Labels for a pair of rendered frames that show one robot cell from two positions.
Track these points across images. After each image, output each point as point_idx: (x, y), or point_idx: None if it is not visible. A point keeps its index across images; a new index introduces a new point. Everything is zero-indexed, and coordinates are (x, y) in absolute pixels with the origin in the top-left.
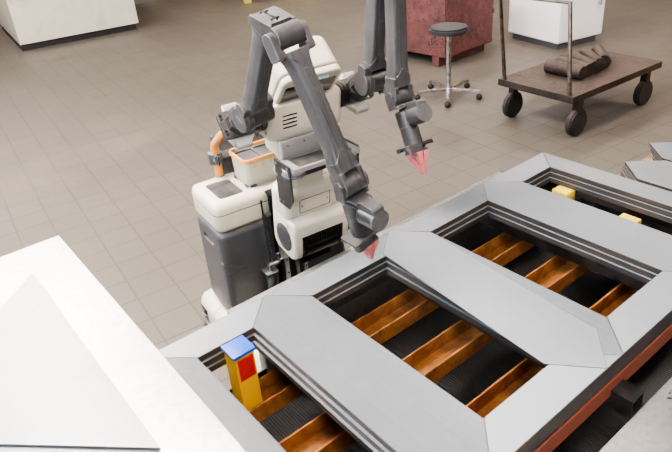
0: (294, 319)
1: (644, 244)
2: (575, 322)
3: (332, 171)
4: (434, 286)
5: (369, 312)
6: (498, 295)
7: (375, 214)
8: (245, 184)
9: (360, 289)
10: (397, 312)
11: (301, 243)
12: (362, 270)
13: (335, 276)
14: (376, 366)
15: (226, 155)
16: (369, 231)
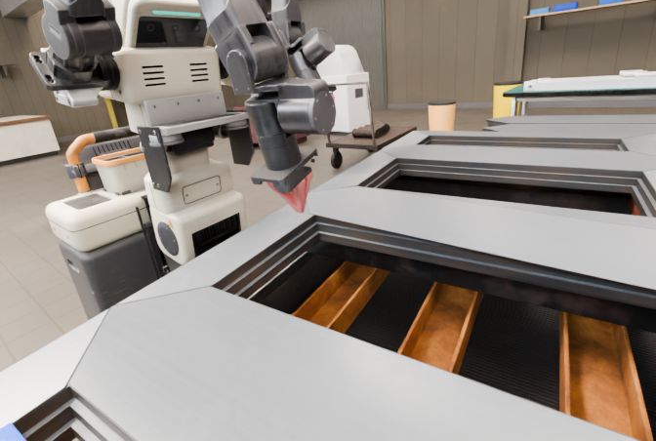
0: (176, 340)
1: (587, 158)
2: (651, 232)
3: (221, 28)
4: (407, 232)
5: (305, 301)
6: (506, 224)
7: (316, 94)
8: (115, 192)
9: (277, 278)
10: (338, 295)
11: (190, 241)
12: (287, 236)
13: (247, 250)
14: (413, 414)
15: (92, 169)
16: (298, 156)
